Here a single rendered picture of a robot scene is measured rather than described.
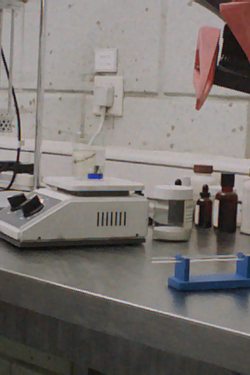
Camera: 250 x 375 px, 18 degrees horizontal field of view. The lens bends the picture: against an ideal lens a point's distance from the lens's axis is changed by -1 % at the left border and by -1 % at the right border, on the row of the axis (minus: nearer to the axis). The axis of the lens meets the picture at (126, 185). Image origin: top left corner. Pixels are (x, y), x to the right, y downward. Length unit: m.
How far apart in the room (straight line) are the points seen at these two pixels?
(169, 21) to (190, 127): 0.23
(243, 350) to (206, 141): 0.89
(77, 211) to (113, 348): 0.28
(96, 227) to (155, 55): 0.64
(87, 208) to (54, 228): 0.06
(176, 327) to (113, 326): 0.09
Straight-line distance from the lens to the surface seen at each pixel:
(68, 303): 0.89
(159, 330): 0.80
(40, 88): 1.63
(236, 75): 0.78
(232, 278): 0.92
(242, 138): 1.54
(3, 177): 1.87
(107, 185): 1.13
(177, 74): 1.64
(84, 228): 1.12
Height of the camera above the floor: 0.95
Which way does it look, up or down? 6 degrees down
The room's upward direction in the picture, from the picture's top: 3 degrees clockwise
